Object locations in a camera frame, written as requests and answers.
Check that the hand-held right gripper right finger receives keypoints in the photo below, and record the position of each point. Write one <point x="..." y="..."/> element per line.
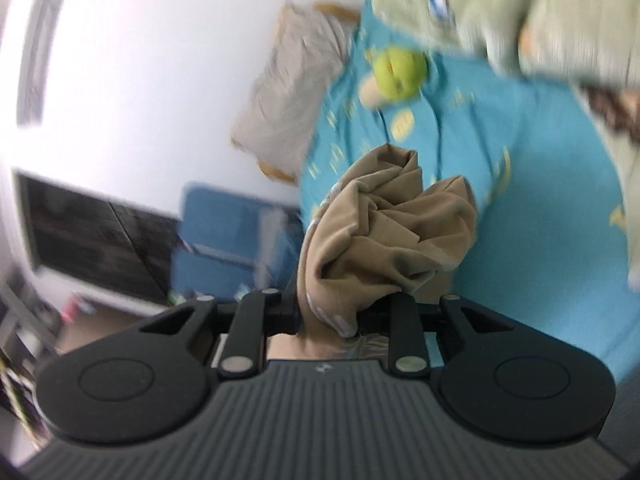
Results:
<point x="375" y="321"/>

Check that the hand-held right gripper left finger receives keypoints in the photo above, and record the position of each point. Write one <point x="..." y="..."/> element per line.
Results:
<point x="287" y="310"/>

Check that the tan t-shirt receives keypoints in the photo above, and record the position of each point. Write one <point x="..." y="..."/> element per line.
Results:
<point x="380" y="230"/>

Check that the blue covered chair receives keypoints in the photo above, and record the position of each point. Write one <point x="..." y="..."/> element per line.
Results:
<point x="230" y="240"/>

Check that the teal printed bed sheet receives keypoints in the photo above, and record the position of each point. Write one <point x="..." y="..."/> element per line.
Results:
<point x="550" y="260"/>

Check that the dark grilled window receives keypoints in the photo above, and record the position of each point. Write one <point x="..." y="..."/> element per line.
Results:
<point x="95" y="240"/>

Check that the pink container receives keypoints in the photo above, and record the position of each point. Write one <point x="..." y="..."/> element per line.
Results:
<point x="77" y="307"/>

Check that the grey pillow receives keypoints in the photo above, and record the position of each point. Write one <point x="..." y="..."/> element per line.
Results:
<point x="295" y="85"/>

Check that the green and beige plush toy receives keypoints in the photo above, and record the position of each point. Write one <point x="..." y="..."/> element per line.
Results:
<point x="397" y="75"/>

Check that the brown patterned cloth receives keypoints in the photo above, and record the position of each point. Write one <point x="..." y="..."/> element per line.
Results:
<point x="612" y="110"/>

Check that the green fleece dinosaur blanket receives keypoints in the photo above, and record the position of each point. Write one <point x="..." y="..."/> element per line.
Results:
<point x="490" y="0"/>

